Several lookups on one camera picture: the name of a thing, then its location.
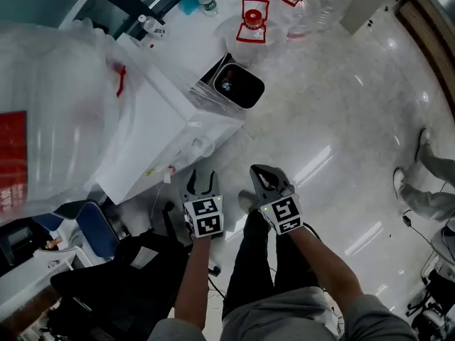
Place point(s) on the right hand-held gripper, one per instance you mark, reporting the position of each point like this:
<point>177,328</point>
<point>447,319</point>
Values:
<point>284,213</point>

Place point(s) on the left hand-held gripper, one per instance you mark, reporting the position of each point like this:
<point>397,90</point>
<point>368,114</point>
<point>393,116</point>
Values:
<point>204,219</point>

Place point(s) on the white water dispenser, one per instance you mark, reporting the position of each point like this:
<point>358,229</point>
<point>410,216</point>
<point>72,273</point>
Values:
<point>160,126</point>

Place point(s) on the person's left forearm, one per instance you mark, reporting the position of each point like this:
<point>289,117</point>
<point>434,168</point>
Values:
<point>193,279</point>

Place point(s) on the person's right forearm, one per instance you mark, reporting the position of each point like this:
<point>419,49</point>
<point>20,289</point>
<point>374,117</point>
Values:
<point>327,272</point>

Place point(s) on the large clear dispenser water bottle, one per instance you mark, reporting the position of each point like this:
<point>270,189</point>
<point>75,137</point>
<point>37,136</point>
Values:
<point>53,101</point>

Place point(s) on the person's left white shoe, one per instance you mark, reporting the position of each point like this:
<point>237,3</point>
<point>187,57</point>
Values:
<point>247,201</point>

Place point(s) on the white paper tag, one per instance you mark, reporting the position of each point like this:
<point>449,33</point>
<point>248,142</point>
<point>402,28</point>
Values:
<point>167,178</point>

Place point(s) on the person's black trousers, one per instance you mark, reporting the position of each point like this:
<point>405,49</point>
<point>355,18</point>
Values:
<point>249,268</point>

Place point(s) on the grey trash bin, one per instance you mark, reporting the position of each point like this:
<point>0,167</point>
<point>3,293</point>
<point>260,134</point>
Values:
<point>245,87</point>

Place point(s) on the blue office chair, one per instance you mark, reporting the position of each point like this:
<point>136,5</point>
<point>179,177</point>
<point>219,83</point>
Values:
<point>96,226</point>

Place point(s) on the person's grey shirt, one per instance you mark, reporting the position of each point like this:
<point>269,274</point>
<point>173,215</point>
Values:
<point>284,318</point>

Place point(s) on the black office chair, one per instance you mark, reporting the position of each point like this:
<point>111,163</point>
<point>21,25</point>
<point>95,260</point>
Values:
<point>106,290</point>

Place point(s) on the teal plastic bag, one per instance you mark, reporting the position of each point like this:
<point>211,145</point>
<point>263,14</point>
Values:
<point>188,0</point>

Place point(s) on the black equipment base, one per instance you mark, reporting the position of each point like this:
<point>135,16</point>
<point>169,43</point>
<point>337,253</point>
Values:
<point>437,297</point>

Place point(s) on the beige locker cabinet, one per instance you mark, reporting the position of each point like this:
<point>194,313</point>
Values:
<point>377,5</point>

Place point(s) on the brown wooden counter base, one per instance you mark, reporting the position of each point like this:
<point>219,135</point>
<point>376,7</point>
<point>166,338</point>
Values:
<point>430,48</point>

